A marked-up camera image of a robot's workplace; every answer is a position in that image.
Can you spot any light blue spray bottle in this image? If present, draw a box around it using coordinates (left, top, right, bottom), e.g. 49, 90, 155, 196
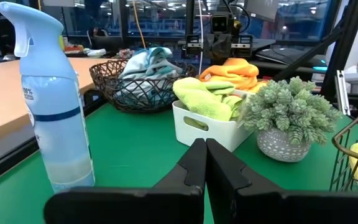
0, 1, 96, 194

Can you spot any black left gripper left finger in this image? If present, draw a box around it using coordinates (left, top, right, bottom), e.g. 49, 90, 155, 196
44, 138, 207, 224

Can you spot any silver aluminium rail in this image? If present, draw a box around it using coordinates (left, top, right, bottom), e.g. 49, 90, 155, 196
335, 70, 351, 116

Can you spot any dark woven wicker basket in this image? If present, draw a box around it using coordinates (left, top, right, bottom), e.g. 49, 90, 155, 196
89, 58, 197, 113

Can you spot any black diagonal frame brace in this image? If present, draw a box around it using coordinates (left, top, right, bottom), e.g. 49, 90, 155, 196
272, 27, 344, 82

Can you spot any black side table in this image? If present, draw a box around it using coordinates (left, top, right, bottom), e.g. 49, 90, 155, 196
249, 46, 358, 103

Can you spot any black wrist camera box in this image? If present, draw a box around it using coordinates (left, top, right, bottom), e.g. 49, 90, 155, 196
210, 14, 234, 34

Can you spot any black computer mouse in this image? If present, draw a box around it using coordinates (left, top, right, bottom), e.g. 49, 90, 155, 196
311, 55, 329, 74

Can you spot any artificial succulent in grey pot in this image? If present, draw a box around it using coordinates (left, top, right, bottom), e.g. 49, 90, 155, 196
239, 76, 343, 163

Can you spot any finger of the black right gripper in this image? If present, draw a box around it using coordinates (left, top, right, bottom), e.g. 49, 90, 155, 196
218, 40, 234, 62
203, 40, 219, 62

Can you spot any black laptop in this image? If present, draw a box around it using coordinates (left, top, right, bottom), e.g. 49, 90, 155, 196
255, 39, 319, 66

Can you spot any gold wire basket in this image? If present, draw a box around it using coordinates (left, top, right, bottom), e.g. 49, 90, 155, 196
329, 102, 358, 192

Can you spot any lime green microfiber towel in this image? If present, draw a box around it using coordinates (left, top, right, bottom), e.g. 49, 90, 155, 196
172, 77, 233, 122
202, 80, 245, 121

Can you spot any white plastic bin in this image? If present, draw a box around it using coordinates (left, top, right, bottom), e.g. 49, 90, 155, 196
172, 90, 256, 152

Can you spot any orange microfiber towel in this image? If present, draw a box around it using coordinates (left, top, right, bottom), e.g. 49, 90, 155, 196
203, 74, 259, 91
246, 80, 269, 94
199, 57, 260, 80

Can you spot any black background table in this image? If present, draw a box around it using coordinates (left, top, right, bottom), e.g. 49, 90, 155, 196
60, 27, 136, 60

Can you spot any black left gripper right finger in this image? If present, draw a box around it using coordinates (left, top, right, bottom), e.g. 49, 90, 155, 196
205, 138, 358, 224

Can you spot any white cable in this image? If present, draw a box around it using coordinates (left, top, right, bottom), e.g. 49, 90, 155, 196
196, 0, 205, 75

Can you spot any yellow cable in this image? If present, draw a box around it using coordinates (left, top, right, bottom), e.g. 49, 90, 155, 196
131, 0, 147, 50

